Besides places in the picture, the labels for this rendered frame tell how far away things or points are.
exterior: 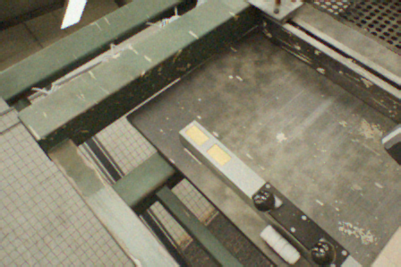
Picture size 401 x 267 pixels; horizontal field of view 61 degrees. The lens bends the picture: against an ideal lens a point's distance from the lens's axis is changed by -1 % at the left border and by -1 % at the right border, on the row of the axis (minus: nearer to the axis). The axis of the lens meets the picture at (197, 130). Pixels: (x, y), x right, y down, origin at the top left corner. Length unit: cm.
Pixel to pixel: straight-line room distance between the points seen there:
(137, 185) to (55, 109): 25
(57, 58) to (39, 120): 55
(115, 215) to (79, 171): 13
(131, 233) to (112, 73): 37
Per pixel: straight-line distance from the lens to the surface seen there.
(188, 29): 93
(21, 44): 590
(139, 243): 67
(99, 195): 72
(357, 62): 97
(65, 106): 81
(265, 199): 58
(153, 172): 82
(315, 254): 58
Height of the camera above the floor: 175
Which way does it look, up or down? 5 degrees down
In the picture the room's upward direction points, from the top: 36 degrees counter-clockwise
